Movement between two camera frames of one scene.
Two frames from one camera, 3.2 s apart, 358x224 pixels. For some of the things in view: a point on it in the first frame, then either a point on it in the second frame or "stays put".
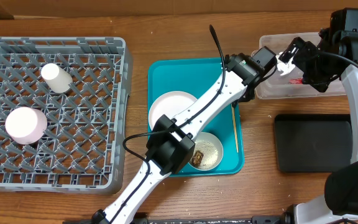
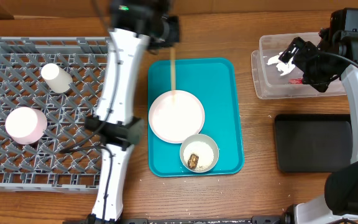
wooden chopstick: (234, 129) → (173, 51)
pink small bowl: (25, 125) stays put
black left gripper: (248, 94) → (173, 22)
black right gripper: (293, 51) stays put
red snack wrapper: (299, 81) stays put
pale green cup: (57, 79) stays put
